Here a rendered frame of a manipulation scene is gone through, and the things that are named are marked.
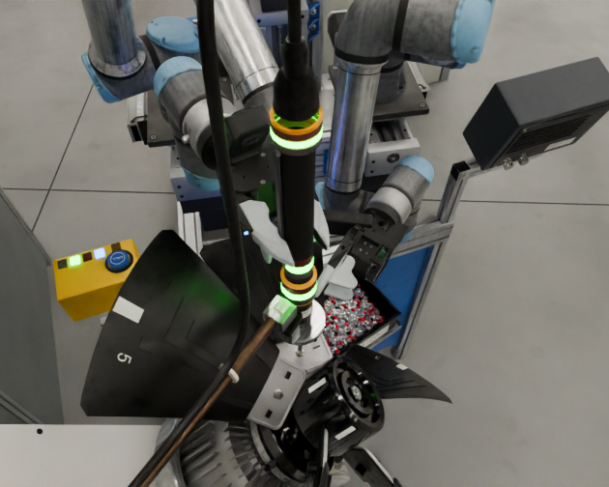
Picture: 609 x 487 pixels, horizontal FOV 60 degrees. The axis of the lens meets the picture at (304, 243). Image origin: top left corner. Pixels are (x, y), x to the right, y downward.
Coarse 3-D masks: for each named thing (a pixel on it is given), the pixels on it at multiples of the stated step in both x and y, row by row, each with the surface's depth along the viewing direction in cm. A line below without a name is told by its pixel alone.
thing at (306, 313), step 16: (288, 48) 37; (304, 48) 38; (288, 64) 38; (304, 64) 39; (288, 80) 39; (304, 80) 39; (288, 96) 40; (304, 96) 40; (288, 112) 41; (304, 112) 41; (304, 320) 69
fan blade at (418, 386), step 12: (360, 348) 110; (360, 360) 103; (372, 360) 105; (384, 360) 106; (372, 372) 98; (384, 372) 99; (396, 372) 101; (408, 372) 104; (384, 384) 92; (396, 384) 94; (408, 384) 97; (420, 384) 100; (384, 396) 86; (396, 396) 88; (408, 396) 90; (420, 396) 93; (432, 396) 96; (444, 396) 100
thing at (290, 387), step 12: (276, 360) 71; (276, 372) 71; (300, 372) 73; (276, 384) 71; (288, 384) 73; (300, 384) 74; (264, 396) 70; (288, 396) 73; (252, 408) 70; (264, 408) 71; (276, 408) 72; (288, 408) 73; (252, 420) 70; (264, 420) 71; (276, 420) 72
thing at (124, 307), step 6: (120, 300) 58; (126, 300) 58; (114, 306) 57; (120, 306) 58; (126, 306) 58; (132, 306) 59; (120, 312) 58; (126, 312) 58; (132, 312) 59; (138, 312) 59; (132, 318) 58; (138, 318) 59
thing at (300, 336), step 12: (276, 300) 64; (264, 312) 63; (276, 312) 63; (288, 312) 63; (312, 312) 72; (288, 324) 64; (312, 324) 71; (324, 324) 71; (288, 336) 65; (300, 336) 70; (312, 336) 70
